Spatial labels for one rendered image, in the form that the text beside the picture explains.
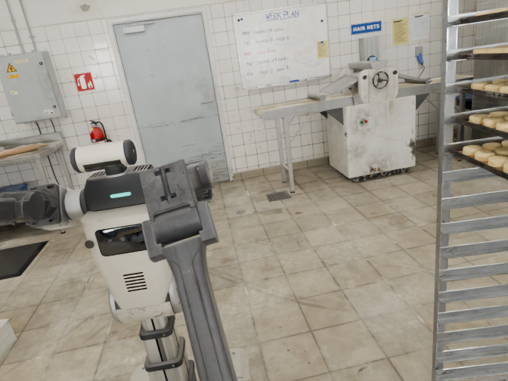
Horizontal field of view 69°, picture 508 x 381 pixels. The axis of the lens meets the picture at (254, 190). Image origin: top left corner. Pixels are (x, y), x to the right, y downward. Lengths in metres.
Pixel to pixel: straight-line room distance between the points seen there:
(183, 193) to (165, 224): 0.06
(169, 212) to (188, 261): 0.08
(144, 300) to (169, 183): 0.67
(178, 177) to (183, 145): 4.17
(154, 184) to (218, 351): 0.27
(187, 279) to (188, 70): 4.21
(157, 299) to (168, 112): 3.69
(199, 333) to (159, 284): 0.63
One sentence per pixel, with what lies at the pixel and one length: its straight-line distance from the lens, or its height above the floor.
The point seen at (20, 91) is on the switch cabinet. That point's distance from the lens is 4.82.
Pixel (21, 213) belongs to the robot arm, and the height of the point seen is 1.21.
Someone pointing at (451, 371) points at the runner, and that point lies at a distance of 1.78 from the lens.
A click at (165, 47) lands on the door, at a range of 4.70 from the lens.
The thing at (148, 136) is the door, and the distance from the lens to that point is 4.79.
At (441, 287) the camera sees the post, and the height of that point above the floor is 0.63.
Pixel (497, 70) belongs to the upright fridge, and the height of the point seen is 1.04.
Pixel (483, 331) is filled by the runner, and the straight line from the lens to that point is 1.70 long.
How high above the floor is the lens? 1.49
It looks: 20 degrees down
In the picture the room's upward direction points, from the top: 8 degrees counter-clockwise
